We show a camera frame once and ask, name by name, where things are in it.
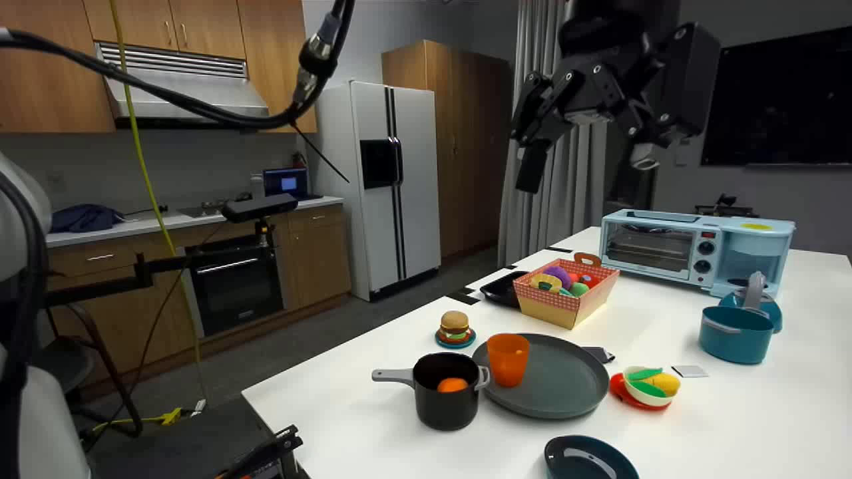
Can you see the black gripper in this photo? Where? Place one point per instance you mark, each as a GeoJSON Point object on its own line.
{"type": "Point", "coordinates": [590, 95]}

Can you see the light grey curtain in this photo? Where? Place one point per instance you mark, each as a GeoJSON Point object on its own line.
{"type": "Point", "coordinates": [577, 196]}

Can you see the tall wooden cabinet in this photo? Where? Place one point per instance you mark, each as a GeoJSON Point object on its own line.
{"type": "Point", "coordinates": [469, 176]}

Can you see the purple toy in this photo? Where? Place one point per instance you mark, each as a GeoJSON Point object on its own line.
{"type": "Point", "coordinates": [561, 273]}

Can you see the red toy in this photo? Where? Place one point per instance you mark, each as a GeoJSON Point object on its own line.
{"type": "Point", "coordinates": [595, 277]}

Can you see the green toy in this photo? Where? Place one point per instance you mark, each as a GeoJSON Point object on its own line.
{"type": "Point", "coordinates": [578, 289]}

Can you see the small black device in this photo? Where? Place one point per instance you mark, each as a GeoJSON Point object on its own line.
{"type": "Point", "coordinates": [723, 207]}

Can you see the red tan cardboard basket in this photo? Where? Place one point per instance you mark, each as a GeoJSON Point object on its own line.
{"type": "Point", "coordinates": [555, 309]}

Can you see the black grill tray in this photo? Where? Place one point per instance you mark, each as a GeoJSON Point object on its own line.
{"type": "Point", "coordinates": [502, 292]}

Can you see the white refrigerator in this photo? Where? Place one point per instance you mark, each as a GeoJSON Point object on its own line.
{"type": "Point", "coordinates": [416, 176]}

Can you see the light blue toaster oven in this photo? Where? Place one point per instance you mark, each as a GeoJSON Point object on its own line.
{"type": "Point", "coordinates": [735, 257]}

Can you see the toy hamburger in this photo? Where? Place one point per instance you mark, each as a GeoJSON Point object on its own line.
{"type": "Point", "coordinates": [454, 326]}

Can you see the small teal saucer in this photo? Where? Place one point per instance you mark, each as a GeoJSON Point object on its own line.
{"type": "Point", "coordinates": [469, 338]}

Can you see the grey round frying pan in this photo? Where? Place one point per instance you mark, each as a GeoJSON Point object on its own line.
{"type": "Point", "coordinates": [561, 388]}

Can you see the teal bowl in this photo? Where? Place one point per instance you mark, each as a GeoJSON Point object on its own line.
{"type": "Point", "coordinates": [735, 341]}

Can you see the small white card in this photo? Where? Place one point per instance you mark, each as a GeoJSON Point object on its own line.
{"type": "Point", "coordinates": [691, 372]}

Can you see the small red plate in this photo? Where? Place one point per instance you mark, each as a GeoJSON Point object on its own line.
{"type": "Point", "coordinates": [619, 392]}

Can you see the green yellow toy vegetable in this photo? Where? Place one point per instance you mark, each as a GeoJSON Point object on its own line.
{"type": "Point", "coordinates": [654, 388]}

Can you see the small orange ball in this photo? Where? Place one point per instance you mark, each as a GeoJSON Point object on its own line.
{"type": "Point", "coordinates": [454, 388]}

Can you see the wooden base cabinets white counter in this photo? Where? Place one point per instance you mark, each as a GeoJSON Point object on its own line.
{"type": "Point", "coordinates": [314, 257]}

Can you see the small laptop blue screen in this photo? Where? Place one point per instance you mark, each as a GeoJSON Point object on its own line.
{"type": "Point", "coordinates": [286, 181]}

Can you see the dark blue small pan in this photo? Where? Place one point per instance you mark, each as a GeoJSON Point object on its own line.
{"type": "Point", "coordinates": [586, 461]}

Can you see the black built-in oven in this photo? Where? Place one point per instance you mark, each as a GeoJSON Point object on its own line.
{"type": "Point", "coordinates": [235, 289]}

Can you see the silver range hood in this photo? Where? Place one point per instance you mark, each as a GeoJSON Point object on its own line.
{"type": "Point", "coordinates": [195, 98]}

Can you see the black cart platform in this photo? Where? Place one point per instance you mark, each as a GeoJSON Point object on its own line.
{"type": "Point", "coordinates": [176, 449]}

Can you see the blue cloth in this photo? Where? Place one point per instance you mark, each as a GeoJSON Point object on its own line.
{"type": "Point", "coordinates": [84, 219]}

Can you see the black wall screen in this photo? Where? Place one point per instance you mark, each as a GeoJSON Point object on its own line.
{"type": "Point", "coordinates": [782, 98]}

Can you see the black stereo camera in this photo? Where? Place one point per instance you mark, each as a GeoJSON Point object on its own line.
{"type": "Point", "coordinates": [263, 207]}

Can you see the wooden wall cabinets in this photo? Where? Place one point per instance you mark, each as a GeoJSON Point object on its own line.
{"type": "Point", "coordinates": [223, 27]}

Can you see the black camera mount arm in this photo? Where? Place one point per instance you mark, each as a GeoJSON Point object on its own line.
{"type": "Point", "coordinates": [161, 265]}

